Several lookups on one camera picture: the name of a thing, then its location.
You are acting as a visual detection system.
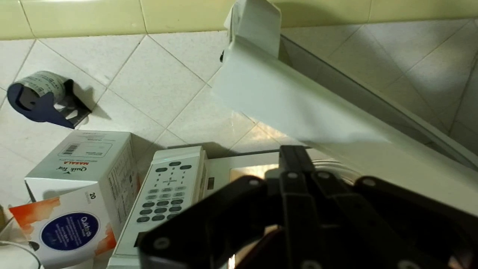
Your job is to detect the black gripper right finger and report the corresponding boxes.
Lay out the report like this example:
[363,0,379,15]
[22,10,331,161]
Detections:
[297,145,478,269]

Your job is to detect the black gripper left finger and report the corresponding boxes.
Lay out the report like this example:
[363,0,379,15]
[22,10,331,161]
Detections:
[136,145,304,269]

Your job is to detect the white microwave oven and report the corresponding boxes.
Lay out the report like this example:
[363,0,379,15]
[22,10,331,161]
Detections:
[106,143,478,269]

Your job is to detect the white cardboard box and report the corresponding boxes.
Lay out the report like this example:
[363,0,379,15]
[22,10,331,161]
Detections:
[22,130,162,237]

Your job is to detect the box with blue circle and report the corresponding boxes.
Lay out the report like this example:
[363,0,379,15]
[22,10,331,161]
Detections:
[7,185,118,269]

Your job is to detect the blue tape dispenser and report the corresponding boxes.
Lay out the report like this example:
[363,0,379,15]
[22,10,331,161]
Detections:
[6,70,94,130]

